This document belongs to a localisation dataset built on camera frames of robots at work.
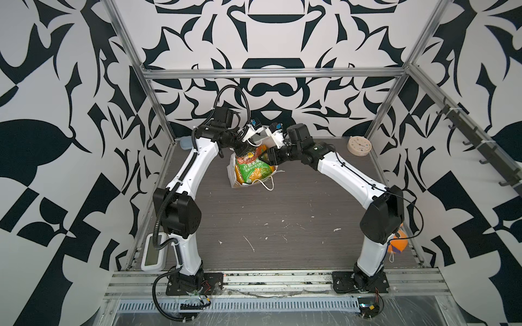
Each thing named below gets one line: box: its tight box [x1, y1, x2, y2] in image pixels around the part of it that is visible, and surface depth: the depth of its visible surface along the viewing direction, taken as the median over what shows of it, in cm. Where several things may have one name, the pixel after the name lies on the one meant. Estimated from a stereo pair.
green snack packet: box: [237, 157, 275, 185], surface depth 83 cm
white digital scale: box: [140, 232, 168, 272], surface depth 77 cm
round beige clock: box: [347, 135, 373, 157], surface depth 117 cm
